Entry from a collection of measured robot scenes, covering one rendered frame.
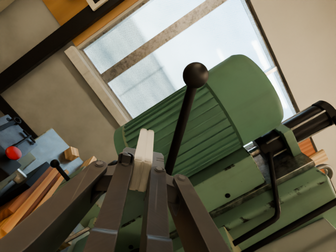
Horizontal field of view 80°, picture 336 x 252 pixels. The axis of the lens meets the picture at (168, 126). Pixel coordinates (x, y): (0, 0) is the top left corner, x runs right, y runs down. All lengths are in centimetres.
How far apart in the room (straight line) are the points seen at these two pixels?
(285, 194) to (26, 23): 193
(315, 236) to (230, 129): 27
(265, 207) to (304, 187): 8
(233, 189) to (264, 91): 21
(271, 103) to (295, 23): 164
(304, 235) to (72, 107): 174
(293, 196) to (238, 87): 24
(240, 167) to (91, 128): 160
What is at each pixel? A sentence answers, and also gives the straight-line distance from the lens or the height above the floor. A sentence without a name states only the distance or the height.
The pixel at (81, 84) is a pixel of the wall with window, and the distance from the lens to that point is 184.
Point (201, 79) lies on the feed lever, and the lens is 27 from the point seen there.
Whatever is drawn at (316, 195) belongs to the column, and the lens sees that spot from 50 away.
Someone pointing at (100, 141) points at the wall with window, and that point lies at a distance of 192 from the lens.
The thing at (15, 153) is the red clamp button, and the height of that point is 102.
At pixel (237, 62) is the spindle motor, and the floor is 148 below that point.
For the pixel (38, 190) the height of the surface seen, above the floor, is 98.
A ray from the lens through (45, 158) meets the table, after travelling 75.
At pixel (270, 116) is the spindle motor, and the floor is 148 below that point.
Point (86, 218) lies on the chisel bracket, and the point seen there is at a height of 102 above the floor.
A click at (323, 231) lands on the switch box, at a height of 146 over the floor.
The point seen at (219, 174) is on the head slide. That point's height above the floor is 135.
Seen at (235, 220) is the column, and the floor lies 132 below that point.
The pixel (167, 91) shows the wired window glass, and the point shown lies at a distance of 179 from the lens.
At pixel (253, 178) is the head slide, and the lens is 47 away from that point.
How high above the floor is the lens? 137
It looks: 8 degrees down
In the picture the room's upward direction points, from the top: 58 degrees clockwise
